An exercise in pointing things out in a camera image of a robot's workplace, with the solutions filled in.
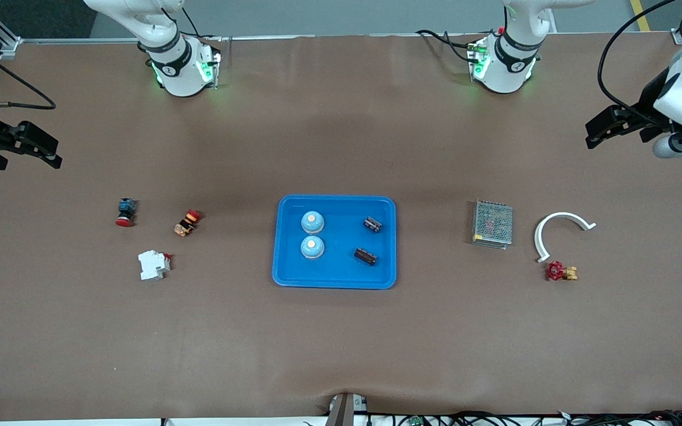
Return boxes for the blue dome call bell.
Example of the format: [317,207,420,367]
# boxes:
[301,211,326,235]
[300,236,326,260]

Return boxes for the white semicircular pipe clamp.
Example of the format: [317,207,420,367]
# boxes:
[533,212,597,263]

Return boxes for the red mushroom push button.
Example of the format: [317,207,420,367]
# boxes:
[115,198,138,228]

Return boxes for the metal mesh power supply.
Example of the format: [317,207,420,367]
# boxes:
[472,199,514,250]

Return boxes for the brass valve red handwheel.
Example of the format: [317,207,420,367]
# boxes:
[546,260,578,282]

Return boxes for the white circuit breaker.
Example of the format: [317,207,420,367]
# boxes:
[137,250,172,281]

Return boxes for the blue plastic tray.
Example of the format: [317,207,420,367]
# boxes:
[272,195,397,290]

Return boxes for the brown table cover mat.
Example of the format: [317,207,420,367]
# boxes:
[0,34,682,422]

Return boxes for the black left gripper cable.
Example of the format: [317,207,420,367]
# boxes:
[598,0,676,128]

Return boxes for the orange and red switch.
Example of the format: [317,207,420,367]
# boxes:
[174,209,202,237]

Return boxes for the black arm base cable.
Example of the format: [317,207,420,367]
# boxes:
[416,28,477,63]

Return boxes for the tangled black cable bundle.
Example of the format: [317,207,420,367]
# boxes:
[369,409,682,426]

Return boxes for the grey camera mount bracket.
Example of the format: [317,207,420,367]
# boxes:
[324,392,369,426]

